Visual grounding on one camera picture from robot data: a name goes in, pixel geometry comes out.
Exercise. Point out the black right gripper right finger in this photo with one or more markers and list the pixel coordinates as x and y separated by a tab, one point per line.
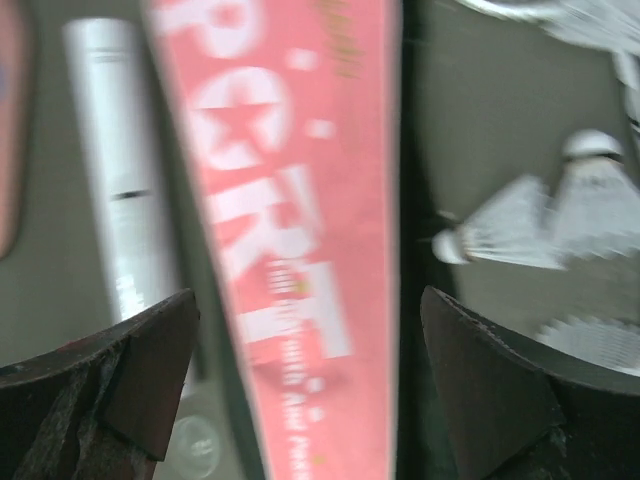
517	409

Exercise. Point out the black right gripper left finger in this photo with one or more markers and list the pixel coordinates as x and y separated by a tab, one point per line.
102	407

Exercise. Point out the white plastic shuttlecock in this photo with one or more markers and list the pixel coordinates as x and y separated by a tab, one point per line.
507	228
596	208

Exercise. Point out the clear round tube lid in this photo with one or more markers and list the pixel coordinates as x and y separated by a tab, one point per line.
195	448

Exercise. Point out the pink sport racket bag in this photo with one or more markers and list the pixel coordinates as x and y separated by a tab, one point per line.
288	115

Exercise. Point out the white shuttlecock tube on table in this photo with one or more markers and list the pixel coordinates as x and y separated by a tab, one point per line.
123	164

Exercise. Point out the pink three-tier wooden shelf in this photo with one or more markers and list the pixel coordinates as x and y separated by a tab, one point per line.
16	66

